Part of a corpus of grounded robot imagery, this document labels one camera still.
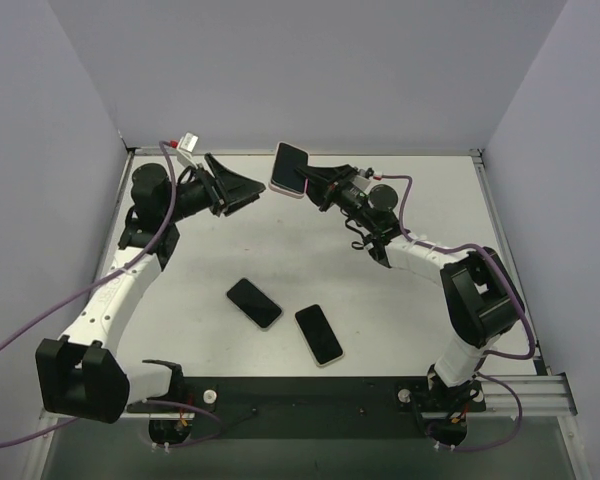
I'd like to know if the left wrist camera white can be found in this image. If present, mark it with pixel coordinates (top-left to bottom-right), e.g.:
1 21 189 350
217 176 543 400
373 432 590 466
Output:
175 132 199 168

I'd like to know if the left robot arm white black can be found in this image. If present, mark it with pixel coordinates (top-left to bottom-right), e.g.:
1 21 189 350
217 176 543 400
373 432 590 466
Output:
35 153 265 424

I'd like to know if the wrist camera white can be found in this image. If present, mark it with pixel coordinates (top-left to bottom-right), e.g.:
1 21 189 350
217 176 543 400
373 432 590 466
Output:
175 132 199 168
352 168 383 191

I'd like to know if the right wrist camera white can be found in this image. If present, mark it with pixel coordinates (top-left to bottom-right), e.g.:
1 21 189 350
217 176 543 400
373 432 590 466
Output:
352 168 383 191

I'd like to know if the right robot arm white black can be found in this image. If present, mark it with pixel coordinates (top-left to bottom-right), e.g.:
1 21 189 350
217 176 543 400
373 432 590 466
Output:
296 165 524 397

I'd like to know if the pink phone case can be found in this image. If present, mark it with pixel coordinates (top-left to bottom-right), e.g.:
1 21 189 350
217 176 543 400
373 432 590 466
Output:
267 141 311 200

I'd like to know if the phone in white case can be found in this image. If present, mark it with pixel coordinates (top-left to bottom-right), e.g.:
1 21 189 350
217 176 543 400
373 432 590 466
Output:
226 278 283 330

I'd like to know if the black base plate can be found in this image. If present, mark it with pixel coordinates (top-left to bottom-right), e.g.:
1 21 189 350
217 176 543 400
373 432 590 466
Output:
124 375 484 441

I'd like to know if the aluminium front rail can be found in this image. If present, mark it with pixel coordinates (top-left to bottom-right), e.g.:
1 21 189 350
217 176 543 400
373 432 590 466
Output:
120 376 576 419

